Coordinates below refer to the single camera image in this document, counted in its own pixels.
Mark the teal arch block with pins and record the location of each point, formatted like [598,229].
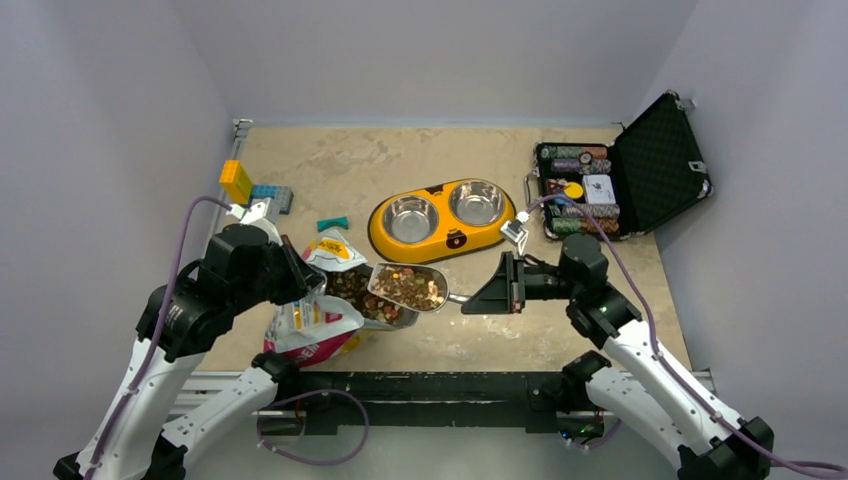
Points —
[333,223]

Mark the yellow dealer chip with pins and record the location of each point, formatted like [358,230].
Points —
[574,191]

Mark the yellow double pet bowl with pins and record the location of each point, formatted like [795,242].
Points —
[440,222]

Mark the metal food scoop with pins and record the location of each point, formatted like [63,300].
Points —
[419,288]

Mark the yellow toy brick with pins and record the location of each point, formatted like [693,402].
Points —
[236,182]

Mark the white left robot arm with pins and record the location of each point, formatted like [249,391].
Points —
[243,266]

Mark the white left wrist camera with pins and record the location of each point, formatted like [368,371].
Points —
[262,215]

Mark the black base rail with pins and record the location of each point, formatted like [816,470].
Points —
[533,402]

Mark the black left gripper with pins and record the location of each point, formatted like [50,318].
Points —
[302,277]

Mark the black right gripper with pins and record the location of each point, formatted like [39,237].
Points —
[505,292]

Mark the blue toy brick base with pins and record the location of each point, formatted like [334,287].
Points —
[280,196]

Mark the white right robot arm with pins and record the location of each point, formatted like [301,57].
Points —
[629,373]

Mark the black poker chip case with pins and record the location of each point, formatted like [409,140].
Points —
[655,164]

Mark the white yellow pet food bag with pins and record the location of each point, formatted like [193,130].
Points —
[339,314]

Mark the white card box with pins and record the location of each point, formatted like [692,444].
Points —
[598,189]

